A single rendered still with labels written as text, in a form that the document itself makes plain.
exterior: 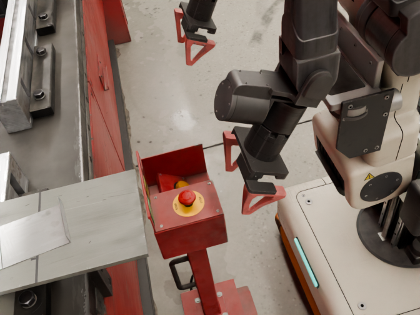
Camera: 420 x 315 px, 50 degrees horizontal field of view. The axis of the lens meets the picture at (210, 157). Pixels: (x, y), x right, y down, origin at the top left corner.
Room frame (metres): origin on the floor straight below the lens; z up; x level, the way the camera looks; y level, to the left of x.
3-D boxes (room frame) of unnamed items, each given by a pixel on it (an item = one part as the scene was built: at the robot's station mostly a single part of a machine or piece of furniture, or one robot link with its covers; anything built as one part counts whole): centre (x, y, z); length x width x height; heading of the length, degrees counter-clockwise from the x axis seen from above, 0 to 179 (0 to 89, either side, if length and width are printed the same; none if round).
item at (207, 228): (0.67, 0.08, 0.75); 0.20 x 0.16 x 0.18; 7
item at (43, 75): (1.04, 0.41, 0.89); 0.30 x 0.05 x 0.03; 6
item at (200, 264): (0.67, 0.08, 0.39); 0.05 x 0.05 x 0.54; 7
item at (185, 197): (0.62, 0.07, 0.79); 0.04 x 0.04 x 0.04
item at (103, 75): (1.47, 0.35, 0.59); 0.15 x 0.02 x 0.07; 6
